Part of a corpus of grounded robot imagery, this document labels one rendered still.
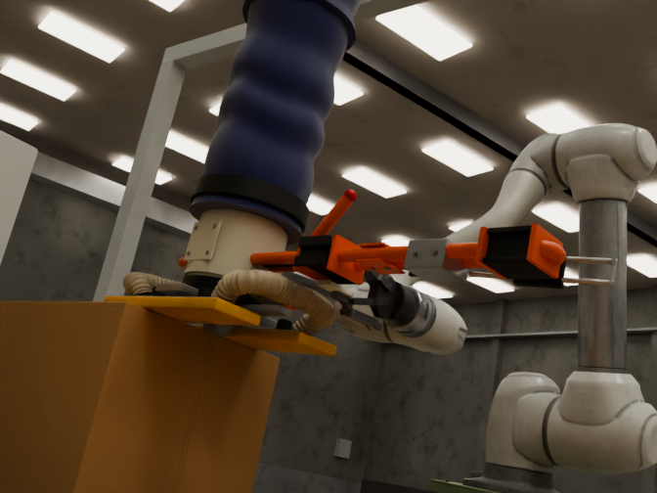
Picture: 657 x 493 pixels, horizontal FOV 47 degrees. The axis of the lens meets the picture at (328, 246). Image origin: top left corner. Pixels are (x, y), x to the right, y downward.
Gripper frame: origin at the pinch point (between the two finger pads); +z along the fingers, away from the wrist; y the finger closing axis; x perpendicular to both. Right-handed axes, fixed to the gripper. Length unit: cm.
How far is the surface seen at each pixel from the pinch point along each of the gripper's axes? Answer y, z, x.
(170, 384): 23.5, 6.6, 26.8
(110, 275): -60, -156, 302
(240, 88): -32.0, 13.4, 21.3
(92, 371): 24.7, 20.1, 31.0
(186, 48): -213, -153, 290
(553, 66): -573, -740, 319
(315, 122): -29.2, 2.0, 11.1
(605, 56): -573, -741, 249
